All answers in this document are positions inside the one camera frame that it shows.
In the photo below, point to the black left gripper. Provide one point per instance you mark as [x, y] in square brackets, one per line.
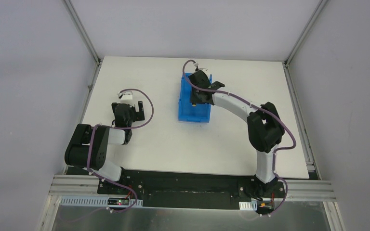
[133, 115]

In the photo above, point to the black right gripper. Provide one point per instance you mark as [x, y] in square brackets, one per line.
[199, 96]

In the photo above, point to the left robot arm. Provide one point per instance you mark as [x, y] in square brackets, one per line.
[87, 148]

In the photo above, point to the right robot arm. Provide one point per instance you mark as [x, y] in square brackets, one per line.
[264, 126]

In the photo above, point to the blue plastic bin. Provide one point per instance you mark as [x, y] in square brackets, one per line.
[200, 113]

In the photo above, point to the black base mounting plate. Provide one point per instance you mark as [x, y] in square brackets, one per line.
[195, 191]

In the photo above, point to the left controller board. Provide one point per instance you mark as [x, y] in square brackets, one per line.
[118, 201]

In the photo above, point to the controller board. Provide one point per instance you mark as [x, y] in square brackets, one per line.
[265, 207]
[118, 201]

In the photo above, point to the right controller board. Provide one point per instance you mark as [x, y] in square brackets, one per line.
[265, 207]

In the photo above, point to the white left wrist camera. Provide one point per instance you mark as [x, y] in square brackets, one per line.
[126, 97]

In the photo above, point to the white slotted cable duct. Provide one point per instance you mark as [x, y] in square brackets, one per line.
[95, 201]

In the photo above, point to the left aluminium frame post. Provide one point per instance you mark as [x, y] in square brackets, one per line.
[81, 30]

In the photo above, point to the aluminium frame post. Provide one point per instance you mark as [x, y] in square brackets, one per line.
[81, 30]
[309, 25]

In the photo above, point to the aluminium front rail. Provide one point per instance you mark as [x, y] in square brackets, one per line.
[298, 190]

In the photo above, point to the right aluminium frame post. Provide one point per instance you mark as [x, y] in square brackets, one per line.
[309, 25]

